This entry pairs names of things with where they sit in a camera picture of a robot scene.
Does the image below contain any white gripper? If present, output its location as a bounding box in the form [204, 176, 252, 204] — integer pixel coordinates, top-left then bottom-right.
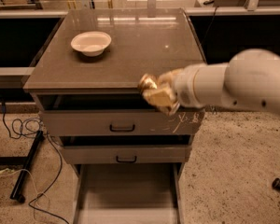
[142, 64, 203, 115]

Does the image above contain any crushed orange can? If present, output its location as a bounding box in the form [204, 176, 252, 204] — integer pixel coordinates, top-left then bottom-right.
[137, 73, 181, 116]

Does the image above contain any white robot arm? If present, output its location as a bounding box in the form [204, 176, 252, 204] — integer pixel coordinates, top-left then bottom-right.
[139, 49, 280, 116]

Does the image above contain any grey drawer cabinet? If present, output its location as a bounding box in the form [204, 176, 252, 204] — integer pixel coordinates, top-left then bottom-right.
[22, 7, 214, 224]

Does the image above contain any grey top drawer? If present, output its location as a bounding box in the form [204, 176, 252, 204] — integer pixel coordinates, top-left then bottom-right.
[40, 94, 204, 136]

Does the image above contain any grey drawer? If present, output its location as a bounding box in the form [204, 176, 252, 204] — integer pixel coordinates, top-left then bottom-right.
[40, 94, 204, 136]
[61, 135, 192, 164]
[73, 163, 184, 224]

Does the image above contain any grey middle drawer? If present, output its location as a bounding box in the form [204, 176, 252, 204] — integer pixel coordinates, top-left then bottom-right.
[61, 135, 192, 164]

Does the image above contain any grey bottom drawer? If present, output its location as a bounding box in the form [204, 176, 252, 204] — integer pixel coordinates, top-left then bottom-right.
[73, 163, 184, 224]

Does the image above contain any white bowl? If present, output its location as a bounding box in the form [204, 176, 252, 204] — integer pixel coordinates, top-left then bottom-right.
[71, 31, 112, 57]

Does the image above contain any black metal stand leg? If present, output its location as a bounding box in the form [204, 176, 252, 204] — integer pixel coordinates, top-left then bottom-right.
[10, 131, 44, 203]

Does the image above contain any grey metal rail left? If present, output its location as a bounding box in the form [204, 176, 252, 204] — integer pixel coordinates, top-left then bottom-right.
[0, 67, 35, 89]

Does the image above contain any white cable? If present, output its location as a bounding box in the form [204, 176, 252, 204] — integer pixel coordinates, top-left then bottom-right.
[0, 167, 50, 222]

